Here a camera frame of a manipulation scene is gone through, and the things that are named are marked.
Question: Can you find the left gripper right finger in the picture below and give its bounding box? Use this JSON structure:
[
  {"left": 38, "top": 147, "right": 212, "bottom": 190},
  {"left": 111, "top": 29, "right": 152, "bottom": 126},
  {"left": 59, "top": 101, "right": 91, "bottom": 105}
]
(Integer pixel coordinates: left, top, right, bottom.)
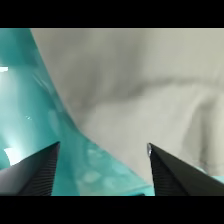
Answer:
[{"left": 147, "top": 142, "right": 224, "bottom": 197}]

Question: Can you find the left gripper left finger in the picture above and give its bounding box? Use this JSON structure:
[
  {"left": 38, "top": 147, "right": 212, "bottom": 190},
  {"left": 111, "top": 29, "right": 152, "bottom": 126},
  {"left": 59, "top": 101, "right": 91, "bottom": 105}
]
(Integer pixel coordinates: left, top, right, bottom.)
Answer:
[{"left": 0, "top": 141, "right": 61, "bottom": 197}]

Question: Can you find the grey garment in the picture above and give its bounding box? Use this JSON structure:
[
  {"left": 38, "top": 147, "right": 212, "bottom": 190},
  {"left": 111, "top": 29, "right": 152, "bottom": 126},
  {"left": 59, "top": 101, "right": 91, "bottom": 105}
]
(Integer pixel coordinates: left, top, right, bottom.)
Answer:
[{"left": 29, "top": 28, "right": 224, "bottom": 185}]

